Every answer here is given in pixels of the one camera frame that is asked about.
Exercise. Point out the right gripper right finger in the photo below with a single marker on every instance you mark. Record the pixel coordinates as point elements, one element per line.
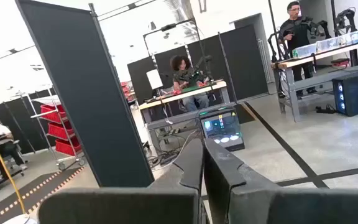
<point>291,208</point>

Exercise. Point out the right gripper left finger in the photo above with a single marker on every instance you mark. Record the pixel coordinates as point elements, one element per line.
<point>120,205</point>

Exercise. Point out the green soda can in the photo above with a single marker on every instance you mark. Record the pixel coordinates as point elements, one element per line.
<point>295,53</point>

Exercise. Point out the red storage bin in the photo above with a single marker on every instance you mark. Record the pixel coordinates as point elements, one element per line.
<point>67,147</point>
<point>53,112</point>
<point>127,90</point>
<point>60,130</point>

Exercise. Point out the black floor mat striped edge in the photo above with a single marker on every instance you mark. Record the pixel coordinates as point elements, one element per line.
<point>42,189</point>

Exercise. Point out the glass-sided computer tower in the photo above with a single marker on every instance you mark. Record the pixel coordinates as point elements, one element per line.
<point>222,130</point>

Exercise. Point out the black power strip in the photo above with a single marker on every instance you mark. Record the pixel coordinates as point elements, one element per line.
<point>325,109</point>

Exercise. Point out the wood-topped work table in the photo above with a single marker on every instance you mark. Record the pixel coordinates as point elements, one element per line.
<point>182,95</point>
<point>294,102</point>

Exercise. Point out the black room divider panel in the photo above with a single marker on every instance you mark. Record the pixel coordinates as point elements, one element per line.
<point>82,93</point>

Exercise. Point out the metal rack cart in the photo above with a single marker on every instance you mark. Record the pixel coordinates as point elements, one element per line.
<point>43,100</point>

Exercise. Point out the white rectangular panel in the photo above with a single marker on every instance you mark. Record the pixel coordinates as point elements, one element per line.
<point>154,79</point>

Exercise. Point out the black divider panel row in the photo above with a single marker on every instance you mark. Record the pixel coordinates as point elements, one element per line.
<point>244,62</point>
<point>17,109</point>

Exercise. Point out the person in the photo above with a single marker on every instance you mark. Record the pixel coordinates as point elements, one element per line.
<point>297,34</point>
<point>182,65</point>
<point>0,130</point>

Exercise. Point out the red tray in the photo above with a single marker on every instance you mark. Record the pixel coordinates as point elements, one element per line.
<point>340,62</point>

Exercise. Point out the clear plastic bin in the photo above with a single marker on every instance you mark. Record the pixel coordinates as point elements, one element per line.
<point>331,44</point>
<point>357,35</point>
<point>306,49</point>

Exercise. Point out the white wall radiator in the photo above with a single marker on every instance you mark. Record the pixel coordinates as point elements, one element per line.
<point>264,60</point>

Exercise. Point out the black overhead camera frame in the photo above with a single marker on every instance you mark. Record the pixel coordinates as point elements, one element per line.
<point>169,27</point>

